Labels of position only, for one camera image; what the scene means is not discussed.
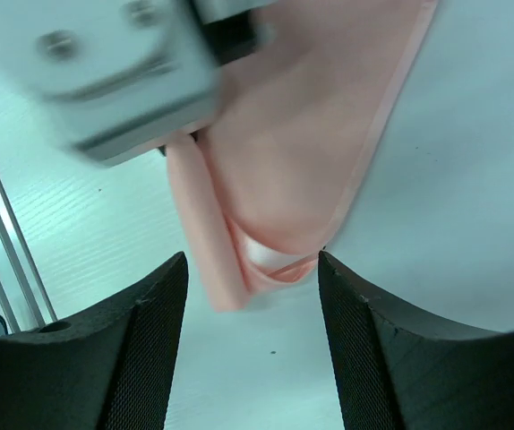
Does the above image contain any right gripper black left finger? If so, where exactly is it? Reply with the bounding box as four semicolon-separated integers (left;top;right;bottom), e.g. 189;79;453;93
0;253;189;430

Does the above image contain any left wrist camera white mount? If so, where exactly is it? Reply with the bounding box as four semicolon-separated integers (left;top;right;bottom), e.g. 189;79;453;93
0;1;265;165

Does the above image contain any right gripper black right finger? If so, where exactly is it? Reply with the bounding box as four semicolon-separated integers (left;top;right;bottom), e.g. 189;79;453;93
318;252;514;429

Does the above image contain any pink cloth napkin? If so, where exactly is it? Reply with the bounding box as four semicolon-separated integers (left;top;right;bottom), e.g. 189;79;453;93
166;1;437;311

